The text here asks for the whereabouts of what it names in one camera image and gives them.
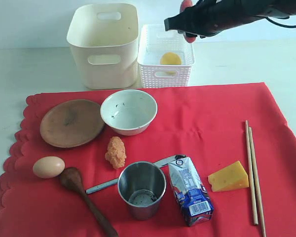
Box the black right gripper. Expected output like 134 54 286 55
164 0 269 37

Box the yellow lemon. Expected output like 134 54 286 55
160 52 182 65

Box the yellow cheese wedge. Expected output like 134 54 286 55
208 161 249 192

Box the brown egg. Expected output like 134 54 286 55
33 156 65 178

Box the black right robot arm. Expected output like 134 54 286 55
164 0 296 38

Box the white perforated basket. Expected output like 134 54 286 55
137 25 194 88

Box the cream plastic bin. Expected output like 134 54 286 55
67 3 139 89

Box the white ceramic bowl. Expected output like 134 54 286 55
100 89 158 136

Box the wooden chopstick outer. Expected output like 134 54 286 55
249 127 266 237

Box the steel table knife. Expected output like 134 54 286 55
86 154 186 195

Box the red tablecloth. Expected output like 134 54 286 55
0 83 296 237

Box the orange fried food piece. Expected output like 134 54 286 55
105 136 126 169

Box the brown wooden plate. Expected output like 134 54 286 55
39 99 105 148

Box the stainless steel cup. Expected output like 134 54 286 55
117 161 166 221

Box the dark wooden spoon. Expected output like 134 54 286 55
59 167 119 237

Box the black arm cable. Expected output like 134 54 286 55
267 14 296 28

